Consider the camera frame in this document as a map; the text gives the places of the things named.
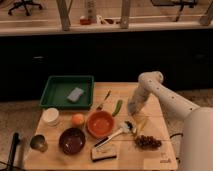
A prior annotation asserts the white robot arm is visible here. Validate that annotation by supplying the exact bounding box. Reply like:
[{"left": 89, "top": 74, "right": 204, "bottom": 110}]
[{"left": 127, "top": 71, "right": 213, "bottom": 171}]

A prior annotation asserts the red orange bowl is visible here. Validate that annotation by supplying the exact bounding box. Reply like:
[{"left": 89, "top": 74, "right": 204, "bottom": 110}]
[{"left": 86, "top": 111, "right": 115, "bottom": 139}]

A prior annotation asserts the dark maroon bowl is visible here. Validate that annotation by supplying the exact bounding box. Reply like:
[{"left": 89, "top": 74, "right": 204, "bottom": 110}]
[{"left": 59, "top": 128, "right": 86, "bottom": 155}]

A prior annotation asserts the green pea pod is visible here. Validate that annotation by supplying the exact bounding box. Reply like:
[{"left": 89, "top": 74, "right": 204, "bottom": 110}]
[{"left": 112, "top": 100, "right": 123, "bottom": 117}]

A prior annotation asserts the yellow banana toy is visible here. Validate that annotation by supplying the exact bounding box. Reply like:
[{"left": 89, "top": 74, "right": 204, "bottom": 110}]
[{"left": 136, "top": 117, "right": 148, "bottom": 135}]

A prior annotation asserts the bunch of dark grapes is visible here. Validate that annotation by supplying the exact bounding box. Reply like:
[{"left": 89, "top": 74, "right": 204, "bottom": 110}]
[{"left": 135, "top": 135, "right": 162, "bottom": 149}]

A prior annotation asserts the black framed board eraser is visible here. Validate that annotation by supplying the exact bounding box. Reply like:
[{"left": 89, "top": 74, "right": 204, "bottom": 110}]
[{"left": 91, "top": 144, "right": 117, "bottom": 162}]

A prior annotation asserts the orange fruit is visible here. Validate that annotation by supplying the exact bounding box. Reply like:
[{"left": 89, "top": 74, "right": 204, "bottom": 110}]
[{"left": 71, "top": 113, "right": 85, "bottom": 126}]

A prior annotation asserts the grey sponge in tray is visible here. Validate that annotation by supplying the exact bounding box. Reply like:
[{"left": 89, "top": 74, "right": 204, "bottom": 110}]
[{"left": 67, "top": 87, "right": 84, "bottom": 102}]

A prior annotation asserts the green plastic tray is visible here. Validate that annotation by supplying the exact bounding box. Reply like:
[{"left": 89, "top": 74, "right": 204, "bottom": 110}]
[{"left": 40, "top": 75, "right": 94, "bottom": 110}]

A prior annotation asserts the white cup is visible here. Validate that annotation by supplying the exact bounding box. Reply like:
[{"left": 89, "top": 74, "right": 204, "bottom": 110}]
[{"left": 42, "top": 108, "right": 59, "bottom": 126}]

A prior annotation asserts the small metal cup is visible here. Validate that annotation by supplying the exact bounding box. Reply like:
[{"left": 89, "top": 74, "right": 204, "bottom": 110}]
[{"left": 30, "top": 134, "right": 48, "bottom": 152}]

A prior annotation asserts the red white bottle on shelf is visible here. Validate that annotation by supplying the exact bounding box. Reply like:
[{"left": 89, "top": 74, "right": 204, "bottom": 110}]
[{"left": 79, "top": 0, "right": 97, "bottom": 25}]

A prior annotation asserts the white handled spoon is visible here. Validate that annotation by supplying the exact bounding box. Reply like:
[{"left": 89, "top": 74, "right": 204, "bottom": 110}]
[{"left": 94, "top": 121, "right": 133, "bottom": 148}]

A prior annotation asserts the black power cable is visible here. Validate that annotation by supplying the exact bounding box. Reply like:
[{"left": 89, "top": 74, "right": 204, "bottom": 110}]
[{"left": 169, "top": 132, "right": 184, "bottom": 171}]

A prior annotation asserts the black clamp post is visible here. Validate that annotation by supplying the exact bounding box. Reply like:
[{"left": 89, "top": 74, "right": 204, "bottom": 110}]
[{"left": 6, "top": 132, "right": 20, "bottom": 171}]

